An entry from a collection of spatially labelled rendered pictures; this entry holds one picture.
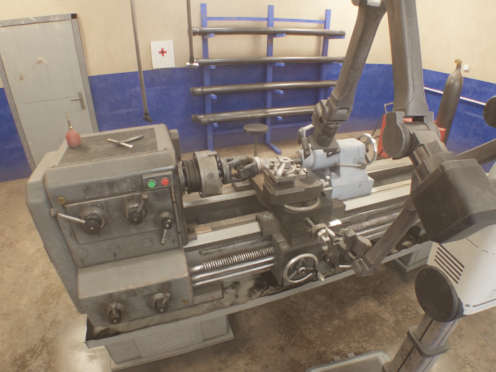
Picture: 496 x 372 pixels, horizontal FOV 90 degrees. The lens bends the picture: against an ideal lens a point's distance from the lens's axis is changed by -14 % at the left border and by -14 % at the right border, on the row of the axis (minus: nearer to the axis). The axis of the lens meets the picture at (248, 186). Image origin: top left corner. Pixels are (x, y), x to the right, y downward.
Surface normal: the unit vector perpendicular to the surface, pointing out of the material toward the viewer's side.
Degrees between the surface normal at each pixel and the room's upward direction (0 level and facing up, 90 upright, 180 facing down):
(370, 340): 0
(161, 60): 90
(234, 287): 0
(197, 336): 90
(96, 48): 90
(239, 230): 36
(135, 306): 90
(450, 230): 109
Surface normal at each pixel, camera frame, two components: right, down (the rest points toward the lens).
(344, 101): 0.17, 0.77
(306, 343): 0.00, -0.87
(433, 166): -0.70, -0.26
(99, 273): 0.18, -0.50
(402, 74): -0.97, 0.10
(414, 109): 0.17, 0.10
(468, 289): -0.71, 0.46
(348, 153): 0.33, 0.33
